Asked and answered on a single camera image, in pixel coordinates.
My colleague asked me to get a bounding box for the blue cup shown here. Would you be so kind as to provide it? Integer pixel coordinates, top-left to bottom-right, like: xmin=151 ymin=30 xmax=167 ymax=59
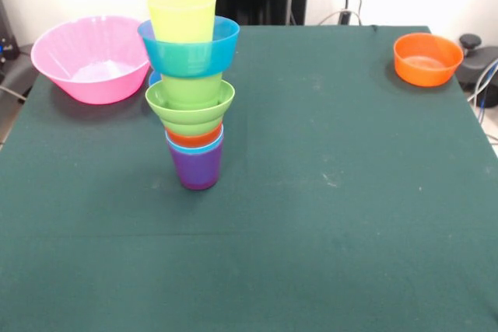
xmin=165 ymin=131 xmax=226 ymax=155

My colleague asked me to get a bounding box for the purple cup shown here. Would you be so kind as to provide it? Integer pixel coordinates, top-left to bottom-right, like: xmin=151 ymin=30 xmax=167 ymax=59
xmin=167 ymin=141 xmax=225 ymax=191

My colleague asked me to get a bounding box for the orange cup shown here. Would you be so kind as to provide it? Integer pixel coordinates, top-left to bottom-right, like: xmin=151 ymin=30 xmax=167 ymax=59
xmin=166 ymin=125 xmax=225 ymax=149

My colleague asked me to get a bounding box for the green bowl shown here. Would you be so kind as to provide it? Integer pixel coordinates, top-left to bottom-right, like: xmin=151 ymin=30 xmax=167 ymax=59
xmin=145 ymin=79 xmax=237 ymax=137

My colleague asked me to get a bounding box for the yellow-green cup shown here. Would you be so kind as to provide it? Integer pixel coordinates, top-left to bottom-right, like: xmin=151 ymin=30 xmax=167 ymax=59
xmin=146 ymin=0 xmax=218 ymax=44

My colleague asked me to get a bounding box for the orange bowl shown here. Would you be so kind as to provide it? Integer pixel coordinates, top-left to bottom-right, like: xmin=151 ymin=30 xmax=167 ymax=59
xmin=392 ymin=32 xmax=465 ymax=88

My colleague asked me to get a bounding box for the dark green table cloth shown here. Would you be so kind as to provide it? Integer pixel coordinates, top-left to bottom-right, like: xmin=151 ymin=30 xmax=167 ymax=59
xmin=0 ymin=23 xmax=498 ymax=332

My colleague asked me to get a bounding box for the large pink bowl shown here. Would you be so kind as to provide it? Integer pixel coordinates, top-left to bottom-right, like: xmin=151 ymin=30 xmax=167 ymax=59
xmin=30 ymin=15 xmax=151 ymax=106

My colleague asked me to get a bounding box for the black office chair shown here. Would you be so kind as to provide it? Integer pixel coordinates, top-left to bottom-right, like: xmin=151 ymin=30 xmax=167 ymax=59
xmin=454 ymin=33 xmax=498 ymax=96

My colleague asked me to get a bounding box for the black device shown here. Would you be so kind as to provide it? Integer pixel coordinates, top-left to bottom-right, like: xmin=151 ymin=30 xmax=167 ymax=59
xmin=0 ymin=0 xmax=20 ymax=65

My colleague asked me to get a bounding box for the grey cable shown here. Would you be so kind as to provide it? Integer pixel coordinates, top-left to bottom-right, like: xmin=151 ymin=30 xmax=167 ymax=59
xmin=0 ymin=85 xmax=27 ymax=104

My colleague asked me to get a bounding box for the blue cable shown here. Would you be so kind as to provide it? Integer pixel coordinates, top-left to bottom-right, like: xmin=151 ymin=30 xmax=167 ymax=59
xmin=466 ymin=58 xmax=498 ymax=115

